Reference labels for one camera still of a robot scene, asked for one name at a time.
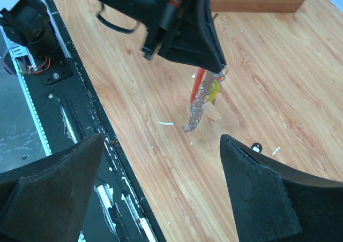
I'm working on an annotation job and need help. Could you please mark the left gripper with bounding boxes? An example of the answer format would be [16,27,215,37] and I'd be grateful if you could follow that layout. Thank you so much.
[141,0,226,72]

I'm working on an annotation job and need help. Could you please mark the key with black tag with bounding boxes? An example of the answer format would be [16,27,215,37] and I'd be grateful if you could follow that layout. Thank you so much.
[251,142,263,153]

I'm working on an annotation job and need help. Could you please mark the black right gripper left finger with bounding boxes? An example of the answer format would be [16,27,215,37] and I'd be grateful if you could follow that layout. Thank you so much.
[1,133,104,241]

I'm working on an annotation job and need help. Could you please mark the wooden compartment tray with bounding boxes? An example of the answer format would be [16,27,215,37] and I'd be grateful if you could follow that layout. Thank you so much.
[211,0,305,13]

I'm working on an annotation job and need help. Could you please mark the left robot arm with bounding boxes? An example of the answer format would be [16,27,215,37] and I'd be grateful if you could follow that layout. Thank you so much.
[98,0,226,73]

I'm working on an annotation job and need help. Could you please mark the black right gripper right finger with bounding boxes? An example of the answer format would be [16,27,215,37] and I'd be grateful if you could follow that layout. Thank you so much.
[220,134,342,241]

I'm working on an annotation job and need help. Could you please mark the key with yellow tag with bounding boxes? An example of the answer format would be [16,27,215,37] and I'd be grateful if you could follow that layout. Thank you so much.
[208,79,221,104]

